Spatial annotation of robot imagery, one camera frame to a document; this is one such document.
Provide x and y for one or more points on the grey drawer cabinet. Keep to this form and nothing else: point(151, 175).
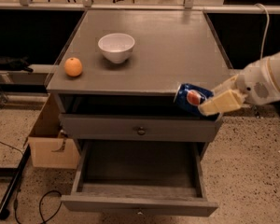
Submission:
point(171, 48)

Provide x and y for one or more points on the orange fruit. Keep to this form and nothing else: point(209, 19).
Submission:
point(73, 67)

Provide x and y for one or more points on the black cloth on shelf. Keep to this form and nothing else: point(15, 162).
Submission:
point(15, 64)

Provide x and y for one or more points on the closed grey top drawer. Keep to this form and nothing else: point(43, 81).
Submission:
point(167, 129)

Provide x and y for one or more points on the open grey middle drawer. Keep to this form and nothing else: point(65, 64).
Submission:
point(143, 178)

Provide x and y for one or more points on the white bowl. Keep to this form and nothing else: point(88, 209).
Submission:
point(117, 47)

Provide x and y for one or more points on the black bar on floor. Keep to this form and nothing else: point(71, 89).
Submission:
point(15, 181)

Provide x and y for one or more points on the blue pepsi can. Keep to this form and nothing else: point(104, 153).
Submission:
point(188, 97)

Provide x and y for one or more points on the cardboard box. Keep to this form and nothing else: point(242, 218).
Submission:
point(50, 146)

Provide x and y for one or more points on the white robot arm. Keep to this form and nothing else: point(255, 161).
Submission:
point(257, 84)

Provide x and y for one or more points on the round drawer knob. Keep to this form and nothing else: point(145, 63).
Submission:
point(141, 131)

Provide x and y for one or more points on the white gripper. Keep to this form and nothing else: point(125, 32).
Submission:
point(255, 82)

